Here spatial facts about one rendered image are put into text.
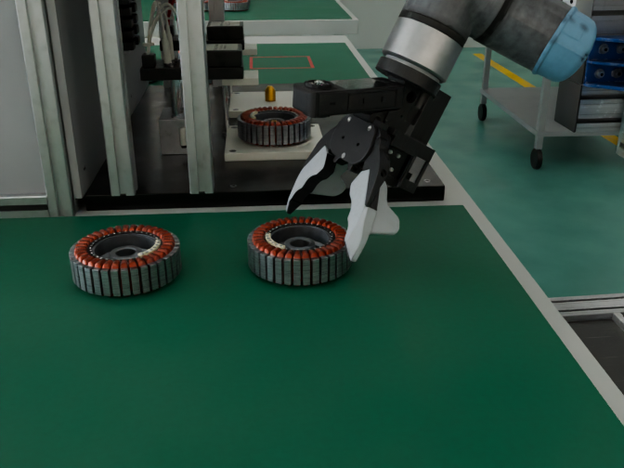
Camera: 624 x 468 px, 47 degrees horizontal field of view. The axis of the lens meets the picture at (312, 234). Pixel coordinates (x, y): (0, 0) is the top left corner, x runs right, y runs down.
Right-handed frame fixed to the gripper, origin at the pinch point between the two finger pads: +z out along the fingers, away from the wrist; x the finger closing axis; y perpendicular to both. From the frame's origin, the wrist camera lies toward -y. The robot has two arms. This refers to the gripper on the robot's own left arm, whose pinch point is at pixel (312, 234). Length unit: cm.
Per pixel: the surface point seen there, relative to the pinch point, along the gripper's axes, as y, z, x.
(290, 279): -3.1, 4.4, -4.4
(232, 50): -1.8, -14.7, 35.0
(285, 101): 21, -12, 55
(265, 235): -4.0, 2.3, 2.1
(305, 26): 80, -40, 173
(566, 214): 196, -22, 124
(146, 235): -13.6, 8.0, 8.4
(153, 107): 3, 0, 68
